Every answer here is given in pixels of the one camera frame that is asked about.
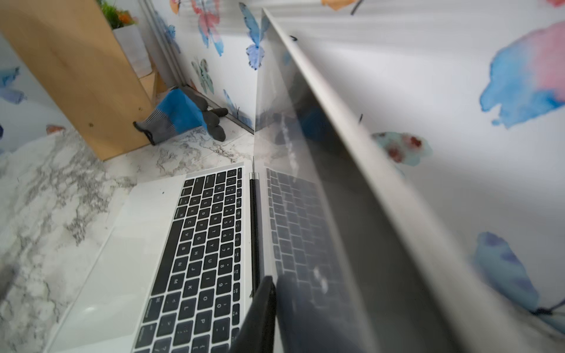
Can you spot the white pot green plant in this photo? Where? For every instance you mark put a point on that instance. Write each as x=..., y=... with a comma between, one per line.
x=126, y=32

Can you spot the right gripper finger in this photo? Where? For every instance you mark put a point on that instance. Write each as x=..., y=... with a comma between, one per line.
x=258, y=330

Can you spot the wooden corner shelf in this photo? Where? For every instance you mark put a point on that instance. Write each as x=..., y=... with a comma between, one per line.
x=70, y=49

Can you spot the silver laptop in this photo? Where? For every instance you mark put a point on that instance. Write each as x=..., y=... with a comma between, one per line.
x=359, y=262

